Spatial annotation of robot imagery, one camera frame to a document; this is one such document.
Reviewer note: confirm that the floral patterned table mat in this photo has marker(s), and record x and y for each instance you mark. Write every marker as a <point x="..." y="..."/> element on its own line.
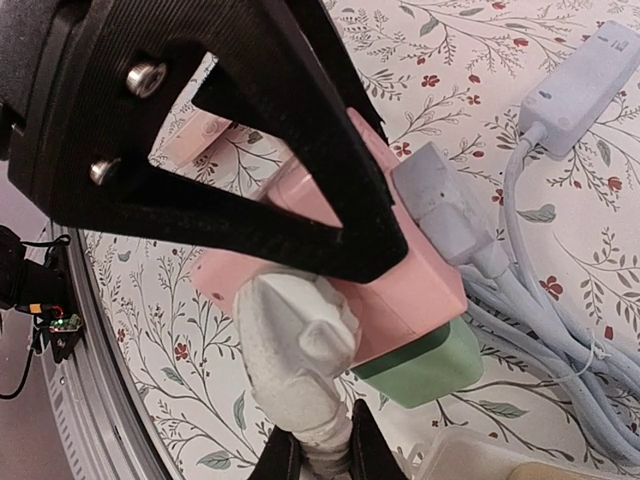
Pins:
<point x="453" y="73"/>

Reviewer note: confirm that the round pink power socket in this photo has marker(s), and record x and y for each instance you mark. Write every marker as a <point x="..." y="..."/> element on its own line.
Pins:
<point x="199" y="131"/>

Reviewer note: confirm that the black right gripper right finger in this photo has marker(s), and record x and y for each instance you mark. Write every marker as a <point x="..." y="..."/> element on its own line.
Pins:
<point x="371" y="457"/>

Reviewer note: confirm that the light blue power strip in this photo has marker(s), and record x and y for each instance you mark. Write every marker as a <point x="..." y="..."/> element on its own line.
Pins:
<point x="571" y="98"/>

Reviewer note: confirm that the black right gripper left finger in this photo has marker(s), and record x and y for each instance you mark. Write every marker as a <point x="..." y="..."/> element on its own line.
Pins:
<point x="281" y="458"/>

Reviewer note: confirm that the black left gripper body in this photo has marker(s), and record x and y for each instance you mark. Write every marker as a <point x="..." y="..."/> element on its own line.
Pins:
<point x="48" y="80"/>

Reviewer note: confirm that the white power plug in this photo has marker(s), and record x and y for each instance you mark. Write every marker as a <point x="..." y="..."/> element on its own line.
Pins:
<point x="298" y="335"/>

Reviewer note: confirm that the aluminium front rail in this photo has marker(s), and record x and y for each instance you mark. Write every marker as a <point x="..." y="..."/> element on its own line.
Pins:
<point x="102" y="422"/>

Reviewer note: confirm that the light blue round plug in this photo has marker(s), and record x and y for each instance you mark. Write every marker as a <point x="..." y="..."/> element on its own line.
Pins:
<point x="448" y="213"/>

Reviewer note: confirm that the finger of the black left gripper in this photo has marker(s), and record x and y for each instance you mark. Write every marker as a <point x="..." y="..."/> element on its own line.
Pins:
<point x="278" y="67"/>

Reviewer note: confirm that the green plug adapter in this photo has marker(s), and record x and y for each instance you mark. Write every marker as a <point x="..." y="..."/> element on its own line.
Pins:
<point x="440" y="363"/>

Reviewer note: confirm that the white power strip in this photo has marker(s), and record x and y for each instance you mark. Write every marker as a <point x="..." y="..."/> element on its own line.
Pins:
<point x="460" y="453"/>

